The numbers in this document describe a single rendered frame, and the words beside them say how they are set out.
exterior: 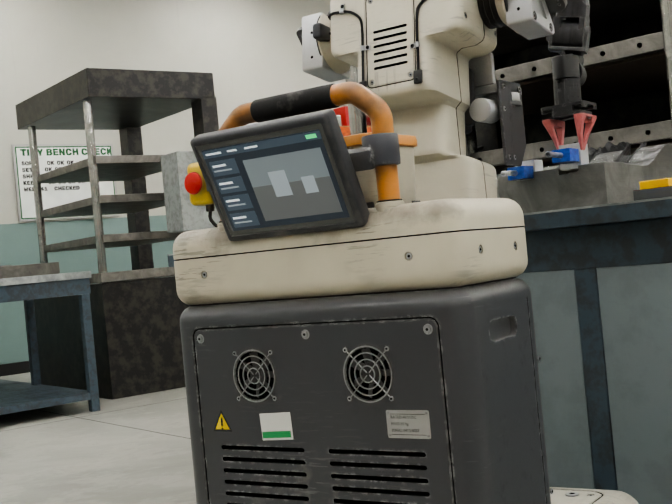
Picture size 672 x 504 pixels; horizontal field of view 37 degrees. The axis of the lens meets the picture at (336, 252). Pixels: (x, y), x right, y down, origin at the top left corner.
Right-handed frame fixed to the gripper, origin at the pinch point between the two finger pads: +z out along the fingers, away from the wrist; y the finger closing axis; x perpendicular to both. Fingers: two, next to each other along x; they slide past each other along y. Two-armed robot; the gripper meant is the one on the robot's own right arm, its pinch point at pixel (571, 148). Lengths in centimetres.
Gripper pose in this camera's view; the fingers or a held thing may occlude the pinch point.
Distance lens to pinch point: 219.8
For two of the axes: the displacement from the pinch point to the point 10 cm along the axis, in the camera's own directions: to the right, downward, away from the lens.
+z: 0.6, 10.0, -0.4
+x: -6.6, 0.1, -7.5
